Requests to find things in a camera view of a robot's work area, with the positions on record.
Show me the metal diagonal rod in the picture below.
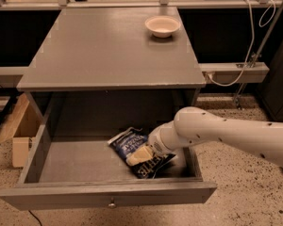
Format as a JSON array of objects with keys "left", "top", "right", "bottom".
[{"left": 233, "top": 0, "right": 283, "bottom": 109}]

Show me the open grey top drawer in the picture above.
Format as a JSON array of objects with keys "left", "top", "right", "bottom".
[{"left": 0, "top": 91, "right": 218, "bottom": 211}]

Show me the light wooden box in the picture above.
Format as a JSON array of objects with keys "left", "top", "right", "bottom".
[{"left": 0, "top": 94, "right": 41, "bottom": 168}]

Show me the black floor cable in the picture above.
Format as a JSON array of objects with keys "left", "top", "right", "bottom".
[{"left": 28, "top": 210, "right": 43, "bottom": 226}]

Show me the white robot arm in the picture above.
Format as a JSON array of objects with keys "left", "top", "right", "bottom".
[{"left": 126, "top": 106, "right": 283, "bottom": 168}]

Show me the white cable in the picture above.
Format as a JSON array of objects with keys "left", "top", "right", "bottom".
[{"left": 206, "top": 0, "right": 277, "bottom": 88}]

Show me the blue kettle chip bag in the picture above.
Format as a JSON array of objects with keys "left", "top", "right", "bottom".
[{"left": 108, "top": 127, "right": 175, "bottom": 179}]

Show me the white bowl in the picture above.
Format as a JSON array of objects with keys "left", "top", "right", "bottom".
[{"left": 144, "top": 16, "right": 181, "bottom": 39}]

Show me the grey horizontal rail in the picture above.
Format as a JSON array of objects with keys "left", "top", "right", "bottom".
[{"left": 0, "top": 62, "right": 269, "bottom": 83}]

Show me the round metal drawer knob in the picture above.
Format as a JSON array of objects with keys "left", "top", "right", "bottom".
[{"left": 108, "top": 200, "right": 117, "bottom": 209}]

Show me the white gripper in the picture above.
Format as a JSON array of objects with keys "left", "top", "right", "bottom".
[{"left": 125, "top": 125, "right": 173, "bottom": 167}]

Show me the grey wooden cabinet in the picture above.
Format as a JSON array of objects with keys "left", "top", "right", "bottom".
[{"left": 18, "top": 8, "right": 205, "bottom": 127}]

